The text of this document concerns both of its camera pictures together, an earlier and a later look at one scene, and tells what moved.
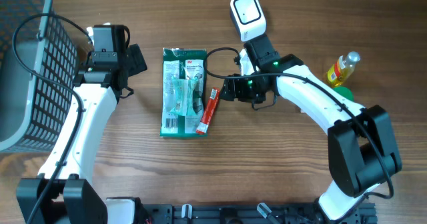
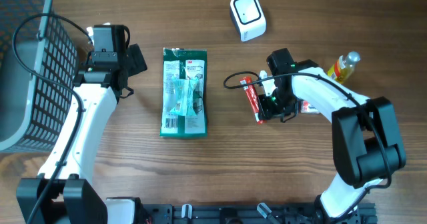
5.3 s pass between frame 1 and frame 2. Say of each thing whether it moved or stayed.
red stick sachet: moved
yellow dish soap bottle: stayed
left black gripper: stayed
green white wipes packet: stayed
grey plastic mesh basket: stayed
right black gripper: moved
